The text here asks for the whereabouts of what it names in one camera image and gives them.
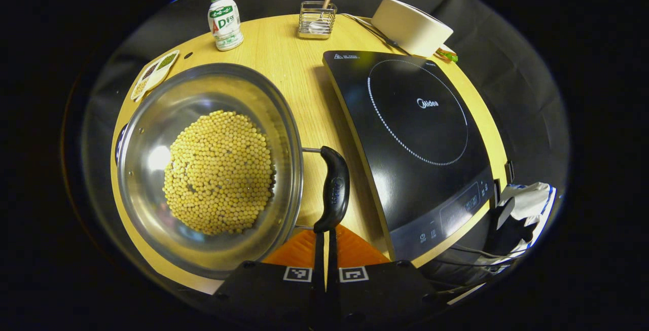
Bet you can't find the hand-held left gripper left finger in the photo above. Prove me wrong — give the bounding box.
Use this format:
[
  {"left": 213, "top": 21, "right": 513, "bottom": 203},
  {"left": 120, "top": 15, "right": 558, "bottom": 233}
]
[{"left": 213, "top": 229, "right": 328, "bottom": 331}]

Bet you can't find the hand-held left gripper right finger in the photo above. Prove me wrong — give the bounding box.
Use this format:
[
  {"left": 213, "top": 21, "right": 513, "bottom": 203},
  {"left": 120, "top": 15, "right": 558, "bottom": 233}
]
[{"left": 327, "top": 225, "right": 443, "bottom": 331}]

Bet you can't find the black induction cooktop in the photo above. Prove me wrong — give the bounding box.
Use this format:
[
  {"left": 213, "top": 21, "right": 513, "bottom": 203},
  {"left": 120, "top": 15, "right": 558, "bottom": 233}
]
[{"left": 322, "top": 50, "right": 496, "bottom": 262}]

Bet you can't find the pile of yellow soybeans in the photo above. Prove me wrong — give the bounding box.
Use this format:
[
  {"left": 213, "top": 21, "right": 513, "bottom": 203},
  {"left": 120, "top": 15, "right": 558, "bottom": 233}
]
[{"left": 162, "top": 110, "right": 277, "bottom": 236}]

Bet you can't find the stainless steel pot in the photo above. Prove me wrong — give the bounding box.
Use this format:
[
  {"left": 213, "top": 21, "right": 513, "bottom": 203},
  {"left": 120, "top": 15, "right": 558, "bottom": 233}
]
[{"left": 114, "top": 62, "right": 351, "bottom": 280}]

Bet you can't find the white plastic bag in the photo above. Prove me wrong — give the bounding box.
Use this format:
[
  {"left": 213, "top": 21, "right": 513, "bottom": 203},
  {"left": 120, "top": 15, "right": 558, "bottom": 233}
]
[{"left": 494, "top": 181, "right": 557, "bottom": 267}]

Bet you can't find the white divided bean dish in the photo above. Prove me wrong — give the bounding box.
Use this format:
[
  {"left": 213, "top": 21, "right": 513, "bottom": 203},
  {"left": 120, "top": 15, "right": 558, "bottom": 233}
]
[{"left": 130, "top": 50, "right": 180, "bottom": 102}]

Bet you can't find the white toaster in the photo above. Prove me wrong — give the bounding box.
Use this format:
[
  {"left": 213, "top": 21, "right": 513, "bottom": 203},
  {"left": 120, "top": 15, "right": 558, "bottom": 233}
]
[{"left": 371, "top": 0, "right": 454, "bottom": 58}]

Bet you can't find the white bottle with green label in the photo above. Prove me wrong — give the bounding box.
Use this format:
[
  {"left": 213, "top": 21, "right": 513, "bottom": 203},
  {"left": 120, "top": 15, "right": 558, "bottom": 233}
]
[{"left": 208, "top": 0, "right": 244, "bottom": 52}]

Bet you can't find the black toaster cable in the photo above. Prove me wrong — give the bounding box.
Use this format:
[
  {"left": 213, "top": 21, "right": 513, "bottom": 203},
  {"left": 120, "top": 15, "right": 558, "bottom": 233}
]
[{"left": 340, "top": 13, "right": 411, "bottom": 55}]

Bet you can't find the metal wire utensil holder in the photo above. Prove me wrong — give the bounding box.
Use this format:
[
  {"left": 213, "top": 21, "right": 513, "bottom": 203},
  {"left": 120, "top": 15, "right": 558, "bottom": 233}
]
[{"left": 298, "top": 1, "right": 338, "bottom": 41}]

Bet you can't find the wooden-handled spoon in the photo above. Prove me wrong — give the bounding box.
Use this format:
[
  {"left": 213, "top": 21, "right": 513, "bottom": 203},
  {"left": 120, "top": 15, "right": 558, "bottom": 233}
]
[{"left": 309, "top": 0, "right": 336, "bottom": 33}]

